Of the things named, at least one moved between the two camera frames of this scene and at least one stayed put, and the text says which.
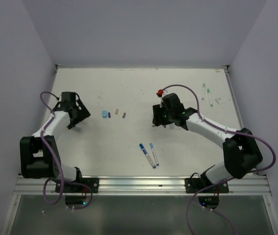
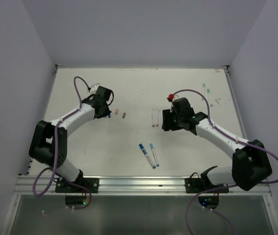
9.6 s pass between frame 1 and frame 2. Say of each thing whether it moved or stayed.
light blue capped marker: stayed
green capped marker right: stayed
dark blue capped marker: stayed
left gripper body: moved
